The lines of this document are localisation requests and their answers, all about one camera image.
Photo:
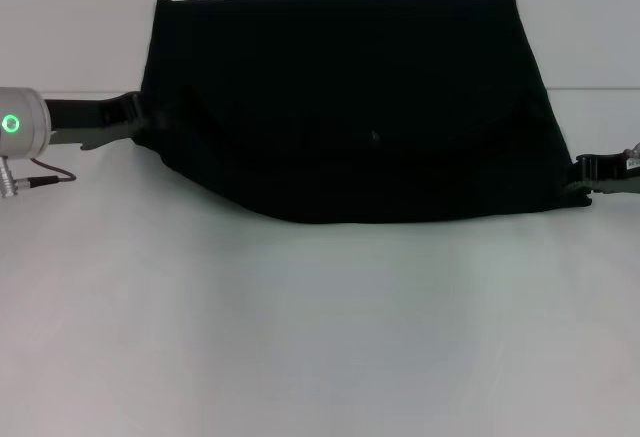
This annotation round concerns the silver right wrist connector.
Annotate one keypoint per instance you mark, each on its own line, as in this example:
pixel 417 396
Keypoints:
pixel 634 152

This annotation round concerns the black t-shirt with FREE print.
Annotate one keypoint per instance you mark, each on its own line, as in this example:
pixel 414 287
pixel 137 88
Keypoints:
pixel 350 107

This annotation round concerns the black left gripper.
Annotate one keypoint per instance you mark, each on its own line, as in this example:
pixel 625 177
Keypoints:
pixel 95 119

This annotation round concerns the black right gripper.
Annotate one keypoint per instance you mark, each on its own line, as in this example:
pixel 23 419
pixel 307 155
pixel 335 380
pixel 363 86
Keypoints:
pixel 612 174

